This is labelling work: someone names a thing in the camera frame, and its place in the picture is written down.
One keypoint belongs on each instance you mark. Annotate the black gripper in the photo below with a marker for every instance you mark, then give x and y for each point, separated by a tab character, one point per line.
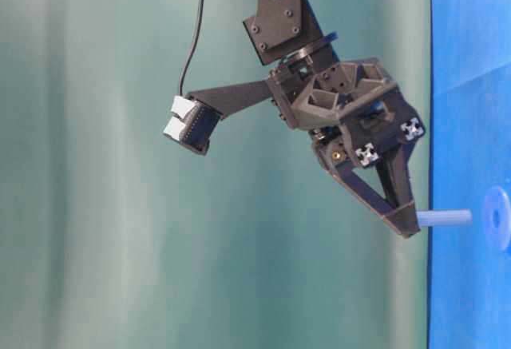
358	118

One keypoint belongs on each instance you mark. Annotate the light blue cylindrical shaft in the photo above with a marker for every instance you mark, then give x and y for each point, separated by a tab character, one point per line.
439	218

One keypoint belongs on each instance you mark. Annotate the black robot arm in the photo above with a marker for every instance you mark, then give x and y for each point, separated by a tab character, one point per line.
283	28

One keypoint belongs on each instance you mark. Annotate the small blue gear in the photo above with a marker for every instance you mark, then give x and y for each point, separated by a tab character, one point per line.
496	218

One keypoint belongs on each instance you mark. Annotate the blue table mat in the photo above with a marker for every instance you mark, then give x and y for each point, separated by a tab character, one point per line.
469	281

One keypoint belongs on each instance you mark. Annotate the green backdrop curtain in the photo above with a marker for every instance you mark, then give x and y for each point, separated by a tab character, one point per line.
114	236

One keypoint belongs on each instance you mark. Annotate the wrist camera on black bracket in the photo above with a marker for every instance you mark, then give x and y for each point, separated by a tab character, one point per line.
195	116

